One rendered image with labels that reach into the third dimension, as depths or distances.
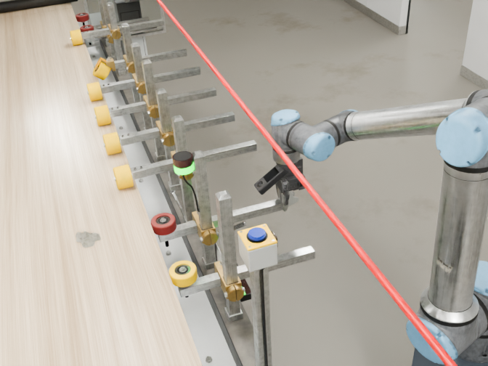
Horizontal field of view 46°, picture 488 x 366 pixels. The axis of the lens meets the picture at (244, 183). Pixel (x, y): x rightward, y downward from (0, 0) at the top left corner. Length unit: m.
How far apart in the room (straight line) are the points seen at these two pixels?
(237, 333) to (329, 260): 1.34
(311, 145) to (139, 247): 0.61
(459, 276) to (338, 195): 2.02
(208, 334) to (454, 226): 0.86
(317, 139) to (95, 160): 0.93
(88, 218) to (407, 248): 1.79
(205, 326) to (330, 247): 1.35
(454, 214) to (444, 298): 0.27
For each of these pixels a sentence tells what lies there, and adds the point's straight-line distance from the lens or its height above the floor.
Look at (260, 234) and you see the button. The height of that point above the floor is 1.23.
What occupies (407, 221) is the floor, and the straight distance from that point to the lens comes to 3.36.
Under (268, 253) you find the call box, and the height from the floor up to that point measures 1.19.
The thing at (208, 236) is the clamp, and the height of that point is 0.86.
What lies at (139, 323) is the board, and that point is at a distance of 1.59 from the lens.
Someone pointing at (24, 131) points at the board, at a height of 0.90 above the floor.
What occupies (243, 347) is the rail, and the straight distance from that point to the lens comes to 1.76.
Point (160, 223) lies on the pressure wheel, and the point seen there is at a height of 0.90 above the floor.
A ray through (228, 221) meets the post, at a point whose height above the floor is 1.08.
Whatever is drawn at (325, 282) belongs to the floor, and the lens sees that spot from 2.94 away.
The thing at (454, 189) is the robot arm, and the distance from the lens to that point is 1.40.
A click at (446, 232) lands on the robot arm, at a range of 1.48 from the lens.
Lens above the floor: 2.06
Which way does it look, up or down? 35 degrees down
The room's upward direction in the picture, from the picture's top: 4 degrees counter-clockwise
